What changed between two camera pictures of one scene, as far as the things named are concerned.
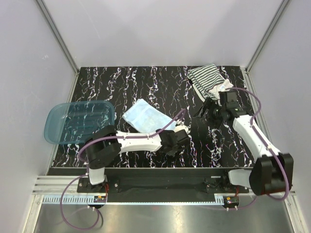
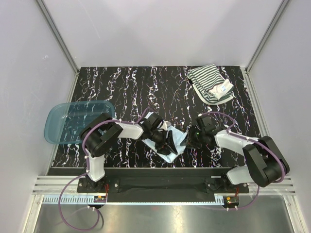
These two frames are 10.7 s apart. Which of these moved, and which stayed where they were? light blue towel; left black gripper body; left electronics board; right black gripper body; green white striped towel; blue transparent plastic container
Moved: light blue towel; right black gripper body
Stayed: left electronics board; green white striped towel; blue transparent plastic container; left black gripper body
